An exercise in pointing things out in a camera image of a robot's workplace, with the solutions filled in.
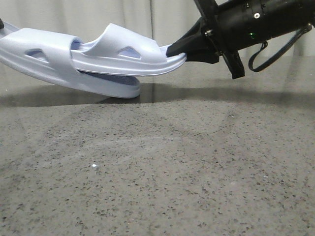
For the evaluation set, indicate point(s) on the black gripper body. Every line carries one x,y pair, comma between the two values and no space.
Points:
238,24

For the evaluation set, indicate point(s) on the white curtain backdrop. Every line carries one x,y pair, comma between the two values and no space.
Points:
165,21

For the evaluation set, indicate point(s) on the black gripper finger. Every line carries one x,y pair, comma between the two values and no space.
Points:
190,43
1,24
202,54

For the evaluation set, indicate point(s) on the light blue slipper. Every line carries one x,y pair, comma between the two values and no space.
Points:
46,55
119,51

